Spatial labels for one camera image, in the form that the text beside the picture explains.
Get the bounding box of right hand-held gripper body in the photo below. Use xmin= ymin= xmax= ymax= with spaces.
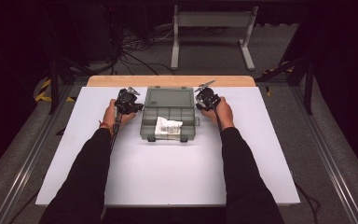
xmin=194 ymin=79 xmax=222 ymax=112

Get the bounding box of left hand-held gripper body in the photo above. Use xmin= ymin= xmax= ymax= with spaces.
xmin=114 ymin=86 xmax=142 ymax=116

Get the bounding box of grey transparent plastic storage box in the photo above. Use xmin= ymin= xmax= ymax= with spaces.
xmin=139 ymin=86 xmax=200 ymax=144

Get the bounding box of clear plastic bag with print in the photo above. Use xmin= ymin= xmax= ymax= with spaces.
xmin=154 ymin=116 xmax=184 ymax=141

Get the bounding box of person's left hand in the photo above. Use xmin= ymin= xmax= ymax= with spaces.
xmin=100 ymin=98 xmax=137 ymax=131

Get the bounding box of person's right hand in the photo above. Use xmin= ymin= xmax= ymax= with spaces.
xmin=200 ymin=95 xmax=235 ymax=132

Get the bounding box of yellow black hazard tape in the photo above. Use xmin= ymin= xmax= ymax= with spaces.
xmin=34 ymin=77 xmax=76 ymax=103
xmin=262 ymin=63 xmax=295 ymax=97

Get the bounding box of black metal stand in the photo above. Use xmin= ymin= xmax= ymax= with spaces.
xmin=255 ymin=6 xmax=316 ymax=116
xmin=40 ymin=6 xmax=91 ymax=116

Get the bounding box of right hand-held gripper cable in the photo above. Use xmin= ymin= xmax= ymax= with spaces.
xmin=210 ymin=102 xmax=224 ymax=133

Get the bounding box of hand-held gripper cable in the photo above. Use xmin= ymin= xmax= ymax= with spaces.
xmin=109 ymin=101 xmax=123 ymax=151
xmin=210 ymin=102 xmax=224 ymax=133

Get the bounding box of left hand-held gripper cable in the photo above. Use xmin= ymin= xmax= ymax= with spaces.
xmin=109 ymin=101 xmax=123 ymax=151

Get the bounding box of bundle of black floor cables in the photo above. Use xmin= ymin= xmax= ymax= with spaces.
xmin=115 ymin=26 xmax=176 ymax=77

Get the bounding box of white metal table frame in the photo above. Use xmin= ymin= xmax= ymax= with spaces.
xmin=170 ymin=4 xmax=259 ymax=72

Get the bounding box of aluminium floor rail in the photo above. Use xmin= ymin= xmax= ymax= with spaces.
xmin=0 ymin=84 xmax=87 ymax=224
xmin=290 ymin=84 xmax=358 ymax=224

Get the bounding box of thin black floor cable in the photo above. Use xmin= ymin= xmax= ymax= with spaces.
xmin=293 ymin=180 xmax=322 ymax=217

